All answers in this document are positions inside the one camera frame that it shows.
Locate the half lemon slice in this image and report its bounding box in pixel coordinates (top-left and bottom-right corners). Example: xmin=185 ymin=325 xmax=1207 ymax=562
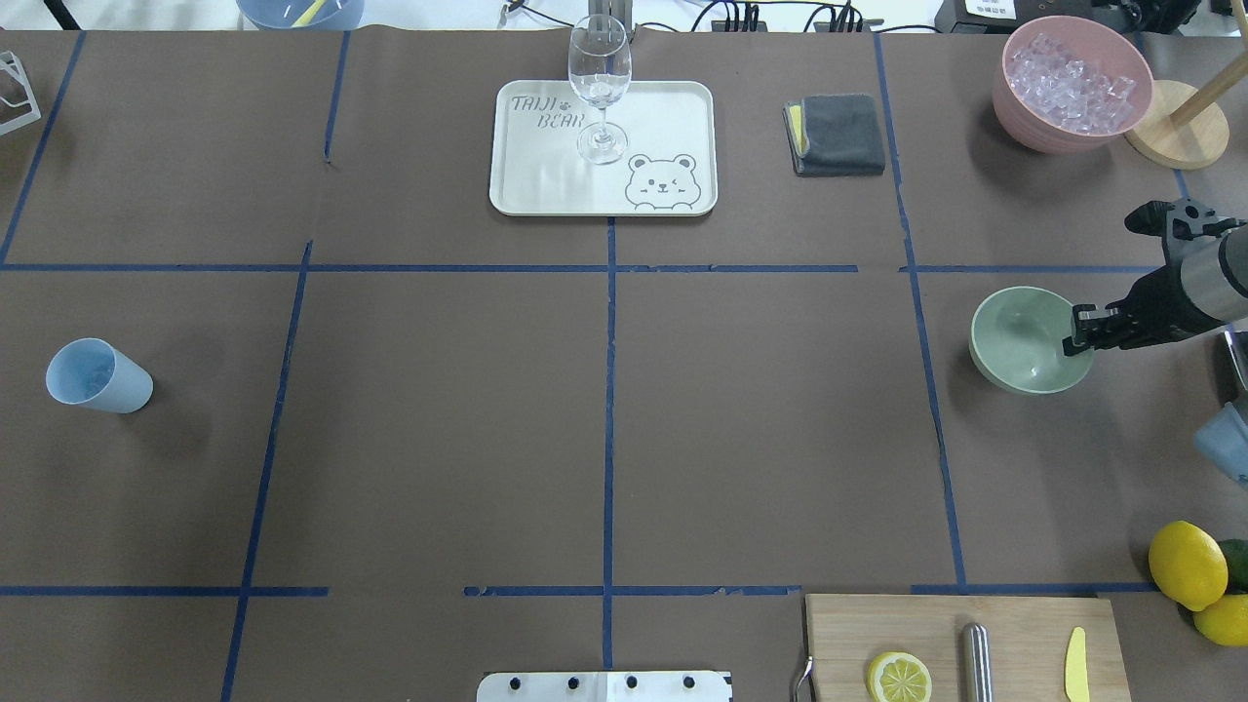
xmin=865 ymin=650 xmax=934 ymax=702

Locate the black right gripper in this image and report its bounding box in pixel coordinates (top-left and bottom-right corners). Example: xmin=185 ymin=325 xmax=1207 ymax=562
xmin=1062 ymin=267 xmax=1197 ymax=357

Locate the white wire cup rack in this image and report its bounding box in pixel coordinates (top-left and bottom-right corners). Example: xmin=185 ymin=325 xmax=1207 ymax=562
xmin=1 ymin=52 xmax=42 ymax=135

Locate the pink bowl with ice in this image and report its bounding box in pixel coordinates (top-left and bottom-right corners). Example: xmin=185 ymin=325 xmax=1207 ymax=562
xmin=993 ymin=15 xmax=1153 ymax=155

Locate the blue bowl with fork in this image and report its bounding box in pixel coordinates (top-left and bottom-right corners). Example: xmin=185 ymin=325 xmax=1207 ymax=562
xmin=235 ymin=1 xmax=367 ymax=31

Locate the white bear tray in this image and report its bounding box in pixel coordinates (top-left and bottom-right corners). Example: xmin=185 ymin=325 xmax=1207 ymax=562
xmin=487 ymin=80 xmax=719 ymax=216

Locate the green avocado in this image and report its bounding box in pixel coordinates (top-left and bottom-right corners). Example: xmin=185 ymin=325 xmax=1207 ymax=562
xmin=1217 ymin=538 xmax=1248 ymax=595

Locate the wooden cutting board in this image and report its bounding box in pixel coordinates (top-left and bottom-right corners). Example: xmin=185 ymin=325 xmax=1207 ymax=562
xmin=805 ymin=595 xmax=1132 ymax=701

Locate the clear wine glass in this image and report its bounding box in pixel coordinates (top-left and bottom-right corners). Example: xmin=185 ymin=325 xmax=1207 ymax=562
xmin=567 ymin=12 xmax=633 ymax=165

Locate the yellow plastic knife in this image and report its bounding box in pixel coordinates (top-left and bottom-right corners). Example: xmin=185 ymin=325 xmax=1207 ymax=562
xmin=1065 ymin=626 xmax=1090 ymax=702

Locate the wooden stand with round base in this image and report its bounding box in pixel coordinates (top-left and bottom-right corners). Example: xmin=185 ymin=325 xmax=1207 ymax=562
xmin=1126 ymin=52 xmax=1247 ymax=172

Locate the steel cylindrical handle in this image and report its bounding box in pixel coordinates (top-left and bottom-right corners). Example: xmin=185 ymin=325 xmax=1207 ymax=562
xmin=961 ymin=622 xmax=995 ymax=701

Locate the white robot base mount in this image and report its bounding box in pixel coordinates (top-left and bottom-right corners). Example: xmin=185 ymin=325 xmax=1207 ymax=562
xmin=475 ymin=670 xmax=734 ymax=701

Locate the grey folded cloth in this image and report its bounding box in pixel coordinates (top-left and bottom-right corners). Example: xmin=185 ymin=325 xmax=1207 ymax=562
xmin=782 ymin=94 xmax=885 ymax=177

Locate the whole yellow lemon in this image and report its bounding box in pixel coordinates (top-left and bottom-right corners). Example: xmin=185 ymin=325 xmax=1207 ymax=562
xmin=1149 ymin=521 xmax=1229 ymax=612

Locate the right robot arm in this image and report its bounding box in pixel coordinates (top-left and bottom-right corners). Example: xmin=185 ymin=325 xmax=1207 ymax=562
xmin=1062 ymin=231 xmax=1247 ymax=357

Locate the light blue plastic cup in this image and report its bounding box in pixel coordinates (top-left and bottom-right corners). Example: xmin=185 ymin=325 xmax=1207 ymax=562
xmin=45 ymin=337 xmax=154 ymax=413

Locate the light green bowl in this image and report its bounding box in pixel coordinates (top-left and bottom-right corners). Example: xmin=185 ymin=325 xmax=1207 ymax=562
xmin=970 ymin=286 xmax=1093 ymax=396

